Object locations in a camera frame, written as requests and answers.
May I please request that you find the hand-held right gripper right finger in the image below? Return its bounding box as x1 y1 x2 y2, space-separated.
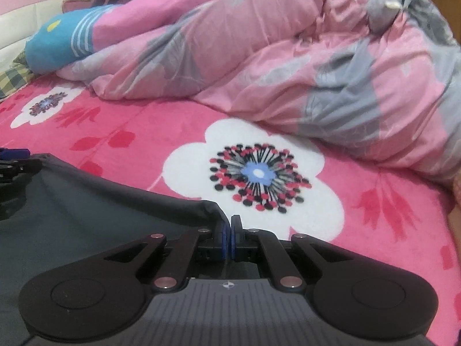
230 214 355 292

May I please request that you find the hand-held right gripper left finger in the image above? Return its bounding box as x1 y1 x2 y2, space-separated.
104 214 230 292

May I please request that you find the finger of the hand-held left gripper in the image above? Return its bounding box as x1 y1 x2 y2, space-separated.
0 147 43 174

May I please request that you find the dark grey garment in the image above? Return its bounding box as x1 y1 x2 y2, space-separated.
0 153 224 346

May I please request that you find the plaid pillow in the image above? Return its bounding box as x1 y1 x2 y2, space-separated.
0 67 37 99

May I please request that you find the green patterned pillow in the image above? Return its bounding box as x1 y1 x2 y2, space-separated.
12 51 31 68

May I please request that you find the pink floral blanket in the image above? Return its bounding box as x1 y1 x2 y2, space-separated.
0 76 461 325

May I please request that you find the maroon pillow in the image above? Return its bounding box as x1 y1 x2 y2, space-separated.
62 0 94 15

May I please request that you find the pink grey blue quilt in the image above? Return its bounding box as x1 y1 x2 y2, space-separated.
26 0 461 184

